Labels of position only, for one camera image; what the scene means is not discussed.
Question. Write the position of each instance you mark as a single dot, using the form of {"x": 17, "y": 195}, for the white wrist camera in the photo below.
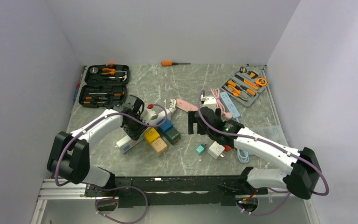
{"x": 210, "y": 102}
{"x": 148, "y": 116}

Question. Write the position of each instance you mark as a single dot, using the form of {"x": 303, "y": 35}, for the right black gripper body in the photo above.
{"x": 192, "y": 120}

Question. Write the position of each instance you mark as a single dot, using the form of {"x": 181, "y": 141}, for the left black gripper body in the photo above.
{"x": 134, "y": 129}

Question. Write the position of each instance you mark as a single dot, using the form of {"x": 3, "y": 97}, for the orange handled screwdriver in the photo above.
{"x": 170, "y": 63}

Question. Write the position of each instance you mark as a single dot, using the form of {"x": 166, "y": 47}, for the dark green cube adapter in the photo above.
{"x": 173, "y": 136}

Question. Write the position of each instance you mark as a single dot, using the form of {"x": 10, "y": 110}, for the red cube adapter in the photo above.
{"x": 227, "y": 148}

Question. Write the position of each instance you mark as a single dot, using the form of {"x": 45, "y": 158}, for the grey tool case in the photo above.
{"x": 246, "y": 84}

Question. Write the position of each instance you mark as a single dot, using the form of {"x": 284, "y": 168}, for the white cube adapter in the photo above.
{"x": 216, "y": 150}

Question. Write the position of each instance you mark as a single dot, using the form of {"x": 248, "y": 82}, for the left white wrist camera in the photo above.
{"x": 148, "y": 116}

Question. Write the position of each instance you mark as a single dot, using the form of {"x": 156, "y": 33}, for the yellow cube adapter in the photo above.
{"x": 151, "y": 135}

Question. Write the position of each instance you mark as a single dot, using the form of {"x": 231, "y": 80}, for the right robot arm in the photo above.
{"x": 297, "y": 171}

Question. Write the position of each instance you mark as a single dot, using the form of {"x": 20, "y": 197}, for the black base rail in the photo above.
{"x": 224, "y": 190}

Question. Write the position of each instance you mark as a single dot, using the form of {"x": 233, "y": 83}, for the blue red pen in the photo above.
{"x": 78, "y": 85}

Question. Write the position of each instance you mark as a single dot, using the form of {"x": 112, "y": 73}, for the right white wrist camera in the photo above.
{"x": 210, "y": 102}

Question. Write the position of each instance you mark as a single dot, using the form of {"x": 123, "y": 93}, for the blue cube adapter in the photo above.
{"x": 166, "y": 126}

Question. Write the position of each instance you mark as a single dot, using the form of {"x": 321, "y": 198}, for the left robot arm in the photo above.
{"x": 69, "y": 159}

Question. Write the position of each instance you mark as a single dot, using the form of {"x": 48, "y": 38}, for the light blue power strip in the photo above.
{"x": 229, "y": 105}

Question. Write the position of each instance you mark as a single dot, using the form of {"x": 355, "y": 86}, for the white power strip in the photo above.
{"x": 126, "y": 143}

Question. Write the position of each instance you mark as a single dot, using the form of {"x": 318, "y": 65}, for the pink power strip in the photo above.
{"x": 185, "y": 106}

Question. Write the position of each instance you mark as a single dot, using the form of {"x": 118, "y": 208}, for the black tool case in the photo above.
{"x": 105, "y": 85}

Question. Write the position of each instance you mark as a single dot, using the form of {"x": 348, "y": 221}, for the beige cube adapter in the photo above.
{"x": 159, "y": 146}

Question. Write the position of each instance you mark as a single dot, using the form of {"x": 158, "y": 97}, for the clear screw box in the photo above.
{"x": 274, "y": 133}

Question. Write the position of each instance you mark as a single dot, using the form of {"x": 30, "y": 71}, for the teal cube adapter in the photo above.
{"x": 200, "y": 149}

